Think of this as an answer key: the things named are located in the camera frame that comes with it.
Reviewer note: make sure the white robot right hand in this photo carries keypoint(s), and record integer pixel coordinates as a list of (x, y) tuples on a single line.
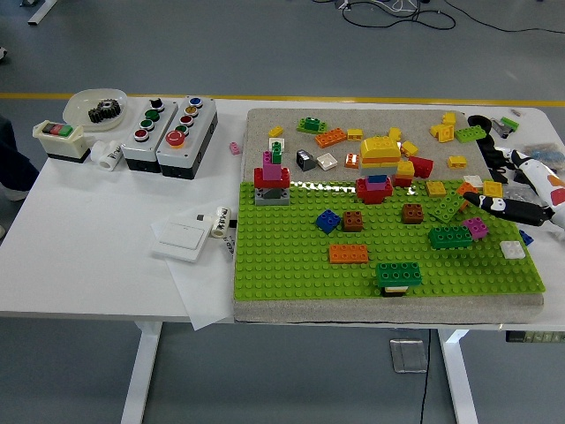
[(534, 176)]

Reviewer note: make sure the magenta 2x2 brick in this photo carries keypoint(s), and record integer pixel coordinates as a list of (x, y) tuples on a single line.
[(476, 229)]

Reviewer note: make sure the dark green 2x4 brick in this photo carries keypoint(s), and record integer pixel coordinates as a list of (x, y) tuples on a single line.
[(450, 237), (398, 274)]

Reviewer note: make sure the small blue brick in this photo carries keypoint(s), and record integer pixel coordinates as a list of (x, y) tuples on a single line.
[(525, 237)]

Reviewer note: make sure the orange small brick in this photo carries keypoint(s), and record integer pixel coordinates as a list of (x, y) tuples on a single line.
[(465, 189)]

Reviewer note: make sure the lime green 2x3 brick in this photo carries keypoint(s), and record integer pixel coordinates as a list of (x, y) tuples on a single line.
[(471, 134)]

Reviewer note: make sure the yellow small brick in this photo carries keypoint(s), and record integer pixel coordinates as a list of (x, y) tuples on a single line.
[(449, 117), (276, 131), (354, 134), (409, 147), (457, 161), (394, 133)]

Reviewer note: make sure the yellow upturned 2x2 brick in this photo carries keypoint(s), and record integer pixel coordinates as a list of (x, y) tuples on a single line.
[(443, 131)]

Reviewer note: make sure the red slope brick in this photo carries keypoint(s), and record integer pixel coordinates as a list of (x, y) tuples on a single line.
[(421, 166)]

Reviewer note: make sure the brown 2x2 brick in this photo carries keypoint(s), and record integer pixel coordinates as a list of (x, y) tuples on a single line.
[(353, 221), (412, 213)]

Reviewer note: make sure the red 2x2 brick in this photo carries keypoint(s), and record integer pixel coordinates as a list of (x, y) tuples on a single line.
[(401, 181)]

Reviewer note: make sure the blue flat brick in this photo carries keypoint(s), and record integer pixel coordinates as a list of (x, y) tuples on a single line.
[(377, 179)]

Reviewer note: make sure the yellow orange brick stack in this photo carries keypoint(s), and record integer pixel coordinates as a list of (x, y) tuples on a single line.
[(379, 148)]

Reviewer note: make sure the red rounded brick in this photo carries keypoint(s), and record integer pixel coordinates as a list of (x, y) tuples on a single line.
[(373, 197)]

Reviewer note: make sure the black white small brick stack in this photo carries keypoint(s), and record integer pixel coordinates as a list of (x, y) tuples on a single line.
[(394, 290)]

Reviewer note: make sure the orange 2x2 brick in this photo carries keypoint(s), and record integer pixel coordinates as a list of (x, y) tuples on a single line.
[(351, 161)]

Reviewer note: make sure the orange 2x4 brick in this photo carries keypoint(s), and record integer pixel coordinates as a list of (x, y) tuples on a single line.
[(348, 254), (331, 138)]

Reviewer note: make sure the white upturned 2x2 brick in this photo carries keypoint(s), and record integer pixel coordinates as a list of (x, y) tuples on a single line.
[(327, 161)]

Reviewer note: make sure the blue 2x2 brick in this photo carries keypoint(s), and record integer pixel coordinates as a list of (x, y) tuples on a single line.
[(328, 221)]

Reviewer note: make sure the dark grey slope brick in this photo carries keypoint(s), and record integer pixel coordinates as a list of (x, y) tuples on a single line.
[(305, 160)]

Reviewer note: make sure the green brick on lime plate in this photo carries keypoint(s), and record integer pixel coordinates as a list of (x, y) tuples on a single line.
[(310, 124)]

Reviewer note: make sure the small dark green brick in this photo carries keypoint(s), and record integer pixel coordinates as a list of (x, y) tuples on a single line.
[(276, 154)]

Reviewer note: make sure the green studded baseplate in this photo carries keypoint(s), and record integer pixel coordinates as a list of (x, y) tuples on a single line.
[(287, 265)]

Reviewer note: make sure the pink tall brick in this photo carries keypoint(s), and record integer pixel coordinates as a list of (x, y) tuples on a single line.
[(271, 170)]

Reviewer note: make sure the grey base brick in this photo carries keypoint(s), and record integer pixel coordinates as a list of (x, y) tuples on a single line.
[(265, 199)]

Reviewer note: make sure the red wide brick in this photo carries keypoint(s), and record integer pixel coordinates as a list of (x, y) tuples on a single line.
[(260, 179)]

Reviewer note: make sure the small pink brick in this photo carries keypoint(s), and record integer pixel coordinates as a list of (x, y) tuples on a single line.
[(235, 148)]

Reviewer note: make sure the plastic bag with blue part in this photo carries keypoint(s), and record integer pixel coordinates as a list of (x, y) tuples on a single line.
[(545, 154)]

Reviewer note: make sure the yellow 2x2 plate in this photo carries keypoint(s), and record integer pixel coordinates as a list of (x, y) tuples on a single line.
[(493, 188), (436, 188)]

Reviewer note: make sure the black rubber tyre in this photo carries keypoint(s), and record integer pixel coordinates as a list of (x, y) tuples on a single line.
[(487, 143), (485, 124), (492, 156)]

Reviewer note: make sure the lime green flat piece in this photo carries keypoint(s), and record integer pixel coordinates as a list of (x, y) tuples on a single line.
[(511, 122)]

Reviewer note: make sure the white flat tile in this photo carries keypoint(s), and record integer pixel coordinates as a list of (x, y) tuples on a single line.
[(473, 180)]

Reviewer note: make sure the small metal screw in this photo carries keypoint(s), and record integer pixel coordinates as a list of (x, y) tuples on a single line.
[(516, 112)]

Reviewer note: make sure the lime green 2x4 plate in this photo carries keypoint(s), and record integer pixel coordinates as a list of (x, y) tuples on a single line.
[(448, 207)]

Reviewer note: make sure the pink flat plate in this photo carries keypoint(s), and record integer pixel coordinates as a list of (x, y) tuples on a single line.
[(375, 186)]

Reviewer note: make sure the table height control panel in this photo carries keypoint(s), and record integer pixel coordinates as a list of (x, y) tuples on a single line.
[(534, 338)]

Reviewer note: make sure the white table leg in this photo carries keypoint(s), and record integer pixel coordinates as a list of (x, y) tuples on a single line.
[(459, 380), (141, 375)]

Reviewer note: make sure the metal floor outlet box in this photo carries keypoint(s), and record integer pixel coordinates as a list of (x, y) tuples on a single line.
[(408, 355)]

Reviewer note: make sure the grey-brown foam mat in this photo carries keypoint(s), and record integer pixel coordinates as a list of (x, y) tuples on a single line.
[(291, 119)]

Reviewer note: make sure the white square tile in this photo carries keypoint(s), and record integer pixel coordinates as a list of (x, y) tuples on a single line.
[(277, 143)]

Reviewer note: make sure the white printed label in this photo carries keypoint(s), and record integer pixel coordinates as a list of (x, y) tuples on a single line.
[(227, 249)]

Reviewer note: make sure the labelled white pipe tee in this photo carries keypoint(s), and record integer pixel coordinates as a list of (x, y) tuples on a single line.
[(220, 223)]

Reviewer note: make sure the grey emergency-stop button box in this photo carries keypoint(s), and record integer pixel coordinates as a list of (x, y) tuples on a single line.
[(185, 154)]

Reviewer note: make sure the white paper sheet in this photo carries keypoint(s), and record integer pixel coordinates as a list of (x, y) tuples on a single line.
[(203, 291)]

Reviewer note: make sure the grey four-button control box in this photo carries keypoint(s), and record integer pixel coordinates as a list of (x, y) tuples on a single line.
[(143, 148)]

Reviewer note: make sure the white pipe tee fitting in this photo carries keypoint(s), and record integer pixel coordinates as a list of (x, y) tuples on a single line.
[(108, 154)]

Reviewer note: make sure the black metal gear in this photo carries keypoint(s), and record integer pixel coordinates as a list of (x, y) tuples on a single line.
[(103, 112)]

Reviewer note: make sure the translucent white plastic dish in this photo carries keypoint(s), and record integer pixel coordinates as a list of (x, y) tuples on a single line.
[(77, 106)]

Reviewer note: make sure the black white shoe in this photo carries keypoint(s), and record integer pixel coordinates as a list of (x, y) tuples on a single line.
[(2, 54)]

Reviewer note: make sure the white wall switch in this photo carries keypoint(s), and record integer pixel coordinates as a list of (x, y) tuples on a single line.
[(181, 238)]

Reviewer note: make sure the beige red-green switch box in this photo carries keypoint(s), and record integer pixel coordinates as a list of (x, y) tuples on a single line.
[(62, 141)]

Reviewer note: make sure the grey metal frame foot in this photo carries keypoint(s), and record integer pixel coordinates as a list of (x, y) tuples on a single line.
[(42, 15)]

